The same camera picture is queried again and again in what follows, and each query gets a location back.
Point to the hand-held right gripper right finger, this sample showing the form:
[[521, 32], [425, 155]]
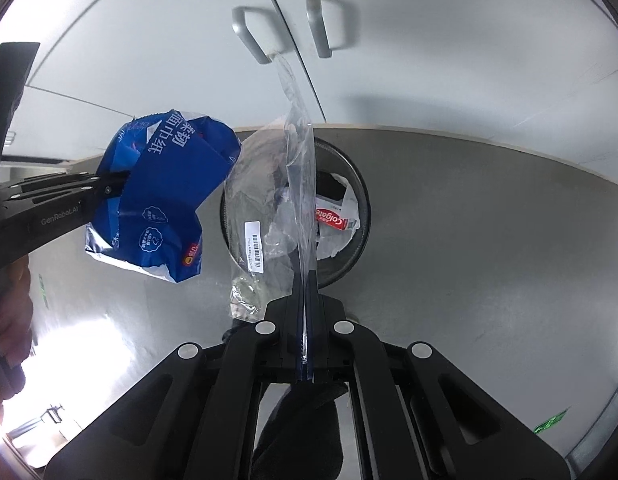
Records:
[[374, 360]]

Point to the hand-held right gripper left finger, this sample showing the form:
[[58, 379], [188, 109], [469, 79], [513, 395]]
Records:
[[239, 360]]

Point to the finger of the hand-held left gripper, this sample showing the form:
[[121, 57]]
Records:
[[106, 187]]

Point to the blue tissue packet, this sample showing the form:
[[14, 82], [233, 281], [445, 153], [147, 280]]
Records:
[[164, 200]]

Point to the toothpaste box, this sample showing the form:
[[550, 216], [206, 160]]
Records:
[[336, 219]]

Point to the clear plastic bag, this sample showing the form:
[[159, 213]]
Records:
[[256, 195]]

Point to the black mesh wastebasket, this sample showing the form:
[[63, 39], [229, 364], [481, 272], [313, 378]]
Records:
[[356, 195]]

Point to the person's left hand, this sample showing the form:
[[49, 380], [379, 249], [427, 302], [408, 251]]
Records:
[[14, 305]]

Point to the dark trouser leg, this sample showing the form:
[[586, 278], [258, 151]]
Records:
[[299, 435]]

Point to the green floor sticker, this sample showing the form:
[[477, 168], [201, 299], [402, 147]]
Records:
[[551, 421]]

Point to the white base cabinet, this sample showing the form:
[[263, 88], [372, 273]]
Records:
[[439, 50]]

